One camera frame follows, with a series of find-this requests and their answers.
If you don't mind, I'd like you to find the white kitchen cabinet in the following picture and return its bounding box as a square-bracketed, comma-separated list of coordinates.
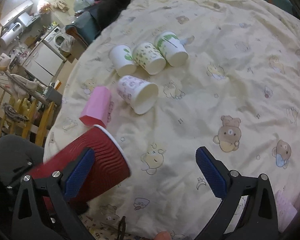
[22, 42, 63, 86]

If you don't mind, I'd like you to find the white cup green leaf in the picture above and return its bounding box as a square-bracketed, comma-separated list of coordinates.
[109, 44, 136, 77]

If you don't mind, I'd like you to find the pink paper box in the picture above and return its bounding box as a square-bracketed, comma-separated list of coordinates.
[79, 86, 114, 128]

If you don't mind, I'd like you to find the white cup green plant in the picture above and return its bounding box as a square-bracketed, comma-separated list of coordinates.
[154, 31, 189, 67]

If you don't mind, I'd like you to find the white water heater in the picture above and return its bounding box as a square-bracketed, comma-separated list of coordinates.
[0, 22, 23, 48]

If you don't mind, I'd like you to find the white plastic bag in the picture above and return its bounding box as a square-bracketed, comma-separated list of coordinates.
[74, 0, 95, 12]

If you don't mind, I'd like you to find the cream cartoon bear duvet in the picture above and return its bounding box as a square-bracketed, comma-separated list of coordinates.
[44, 0, 300, 239]

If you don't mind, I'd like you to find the grey trash bin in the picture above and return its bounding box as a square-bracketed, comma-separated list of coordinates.
[44, 86, 62, 106]

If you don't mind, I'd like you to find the white washing machine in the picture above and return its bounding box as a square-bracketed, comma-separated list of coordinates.
[43, 25, 67, 53]

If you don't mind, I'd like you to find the dark clothes pile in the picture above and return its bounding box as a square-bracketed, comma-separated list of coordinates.
[65, 0, 131, 46]

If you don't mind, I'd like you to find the white cup purple print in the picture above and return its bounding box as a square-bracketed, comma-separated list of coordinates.
[117, 75, 159, 115]

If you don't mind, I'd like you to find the red ripple paper cup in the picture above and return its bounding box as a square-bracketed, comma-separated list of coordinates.
[29, 125, 131, 204]

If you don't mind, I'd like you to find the white cup yellow pattern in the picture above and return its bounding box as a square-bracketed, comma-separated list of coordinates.
[132, 42, 166, 75]

